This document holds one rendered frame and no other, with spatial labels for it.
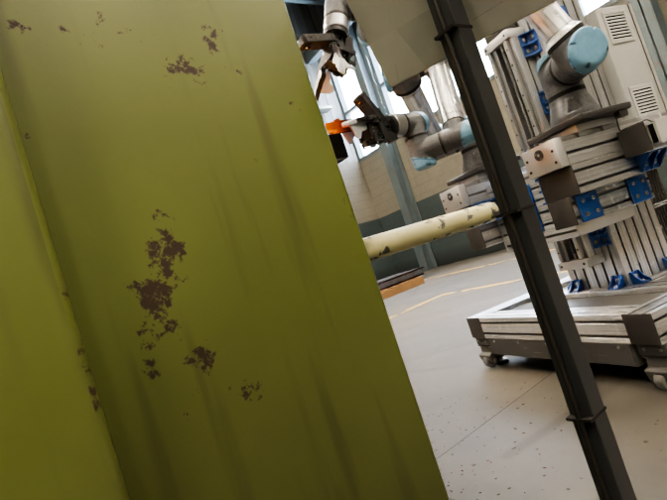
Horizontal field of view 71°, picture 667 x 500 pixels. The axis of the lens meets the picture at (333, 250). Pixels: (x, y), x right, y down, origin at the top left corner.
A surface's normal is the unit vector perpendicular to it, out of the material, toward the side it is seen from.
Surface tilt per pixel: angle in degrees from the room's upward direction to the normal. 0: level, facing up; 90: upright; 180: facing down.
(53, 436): 90
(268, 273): 90
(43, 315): 90
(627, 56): 90
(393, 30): 120
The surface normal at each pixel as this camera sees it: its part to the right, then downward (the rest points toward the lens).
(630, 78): 0.32, -0.15
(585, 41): 0.04, 0.07
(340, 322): 0.54, -0.22
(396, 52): -0.25, 0.57
